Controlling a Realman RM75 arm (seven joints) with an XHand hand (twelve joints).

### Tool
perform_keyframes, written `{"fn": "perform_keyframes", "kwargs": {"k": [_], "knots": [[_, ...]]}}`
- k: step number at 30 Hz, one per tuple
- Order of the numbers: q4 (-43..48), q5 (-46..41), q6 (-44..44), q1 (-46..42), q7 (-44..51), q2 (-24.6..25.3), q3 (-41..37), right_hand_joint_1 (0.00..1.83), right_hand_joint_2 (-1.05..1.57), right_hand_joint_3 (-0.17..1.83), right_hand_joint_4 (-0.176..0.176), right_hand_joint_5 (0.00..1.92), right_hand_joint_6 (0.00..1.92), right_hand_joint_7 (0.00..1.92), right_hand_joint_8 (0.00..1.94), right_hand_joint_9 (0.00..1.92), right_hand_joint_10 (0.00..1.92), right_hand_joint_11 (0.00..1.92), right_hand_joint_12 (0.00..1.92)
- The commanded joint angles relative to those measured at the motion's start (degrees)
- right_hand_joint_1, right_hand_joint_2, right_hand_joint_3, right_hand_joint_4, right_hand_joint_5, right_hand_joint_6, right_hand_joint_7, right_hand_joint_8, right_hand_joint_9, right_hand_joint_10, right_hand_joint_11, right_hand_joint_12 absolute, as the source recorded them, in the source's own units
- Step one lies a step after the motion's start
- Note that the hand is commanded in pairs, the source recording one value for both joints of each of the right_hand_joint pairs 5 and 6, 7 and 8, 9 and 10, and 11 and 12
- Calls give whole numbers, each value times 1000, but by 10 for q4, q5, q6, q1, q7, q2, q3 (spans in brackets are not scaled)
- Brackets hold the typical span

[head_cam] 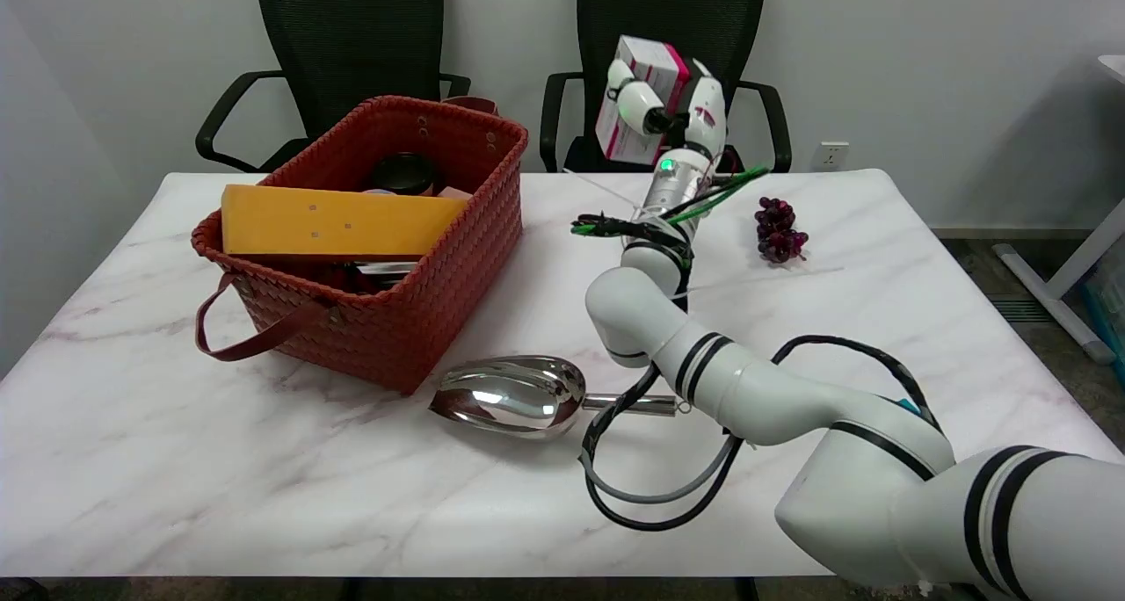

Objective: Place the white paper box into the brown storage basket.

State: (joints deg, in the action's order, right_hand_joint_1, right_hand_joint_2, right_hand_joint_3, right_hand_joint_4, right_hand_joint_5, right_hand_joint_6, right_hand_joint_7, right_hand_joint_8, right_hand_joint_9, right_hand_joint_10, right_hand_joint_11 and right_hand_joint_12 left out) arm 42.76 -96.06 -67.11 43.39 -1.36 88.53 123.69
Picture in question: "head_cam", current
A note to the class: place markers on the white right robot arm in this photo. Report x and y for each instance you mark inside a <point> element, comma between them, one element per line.
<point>791,408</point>

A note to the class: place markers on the shiny metal scoop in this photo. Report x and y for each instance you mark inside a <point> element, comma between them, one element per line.
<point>518,396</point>

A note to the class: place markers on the black mesh office chair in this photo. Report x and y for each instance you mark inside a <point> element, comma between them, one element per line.
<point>338,56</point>
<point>668,21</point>

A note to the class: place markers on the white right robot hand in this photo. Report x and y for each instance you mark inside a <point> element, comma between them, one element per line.
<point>706,113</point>

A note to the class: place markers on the silver metal item in basket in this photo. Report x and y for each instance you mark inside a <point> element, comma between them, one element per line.
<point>383,273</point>

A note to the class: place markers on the red woven basket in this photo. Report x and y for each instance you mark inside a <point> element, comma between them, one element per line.
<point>378,258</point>

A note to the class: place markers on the white wall power socket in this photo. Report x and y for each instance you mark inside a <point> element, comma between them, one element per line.
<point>829,155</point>

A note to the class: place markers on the white and pink paper box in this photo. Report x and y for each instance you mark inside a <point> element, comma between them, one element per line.
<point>641,91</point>

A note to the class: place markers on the yellow flat cardboard box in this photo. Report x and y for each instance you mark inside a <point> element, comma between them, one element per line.
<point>334,223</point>

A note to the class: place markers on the white desk leg frame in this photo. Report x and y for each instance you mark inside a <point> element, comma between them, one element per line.
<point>1068,276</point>

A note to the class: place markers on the dark purple grape bunch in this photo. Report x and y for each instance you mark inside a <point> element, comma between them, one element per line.
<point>777,230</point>

